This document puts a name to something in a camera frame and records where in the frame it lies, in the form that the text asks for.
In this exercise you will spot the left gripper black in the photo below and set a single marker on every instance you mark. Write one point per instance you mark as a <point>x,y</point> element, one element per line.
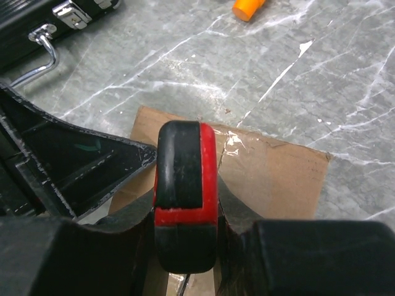
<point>51,166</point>

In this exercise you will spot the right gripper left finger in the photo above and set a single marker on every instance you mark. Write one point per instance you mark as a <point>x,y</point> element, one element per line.
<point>57,256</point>

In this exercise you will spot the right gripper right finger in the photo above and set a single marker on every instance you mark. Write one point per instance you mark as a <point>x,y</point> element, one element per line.
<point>260,256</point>

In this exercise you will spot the brown cardboard express box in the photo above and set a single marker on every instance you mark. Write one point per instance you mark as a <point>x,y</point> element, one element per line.
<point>274,178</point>

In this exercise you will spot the red black utility knife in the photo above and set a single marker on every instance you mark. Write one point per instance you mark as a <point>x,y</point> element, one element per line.
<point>186,197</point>

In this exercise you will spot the black speaker case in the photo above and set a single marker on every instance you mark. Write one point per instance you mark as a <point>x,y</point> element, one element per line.
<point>58,18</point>

